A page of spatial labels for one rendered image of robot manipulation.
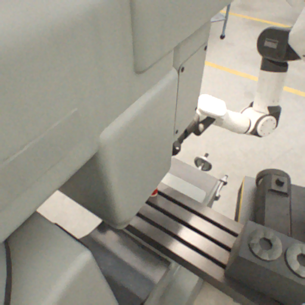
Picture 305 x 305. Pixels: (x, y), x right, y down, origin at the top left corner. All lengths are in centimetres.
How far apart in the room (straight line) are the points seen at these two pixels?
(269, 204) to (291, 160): 116
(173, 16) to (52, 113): 19
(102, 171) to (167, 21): 20
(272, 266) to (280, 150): 196
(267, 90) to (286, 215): 76
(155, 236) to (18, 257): 70
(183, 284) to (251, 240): 92
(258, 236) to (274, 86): 50
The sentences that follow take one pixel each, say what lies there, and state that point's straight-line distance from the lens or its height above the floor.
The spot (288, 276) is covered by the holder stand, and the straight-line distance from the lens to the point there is 82.
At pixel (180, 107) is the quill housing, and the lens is 52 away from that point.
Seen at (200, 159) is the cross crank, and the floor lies 63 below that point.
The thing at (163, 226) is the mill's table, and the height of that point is 90.
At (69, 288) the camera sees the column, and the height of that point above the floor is 151.
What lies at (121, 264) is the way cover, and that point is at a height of 87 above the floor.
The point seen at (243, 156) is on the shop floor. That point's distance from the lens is 250.
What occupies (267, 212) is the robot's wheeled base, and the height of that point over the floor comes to 59.
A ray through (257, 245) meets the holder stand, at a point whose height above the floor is 110.
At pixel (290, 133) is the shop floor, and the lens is 290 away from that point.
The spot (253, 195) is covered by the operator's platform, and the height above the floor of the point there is 40.
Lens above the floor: 180
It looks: 49 degrees down
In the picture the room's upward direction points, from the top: straight up
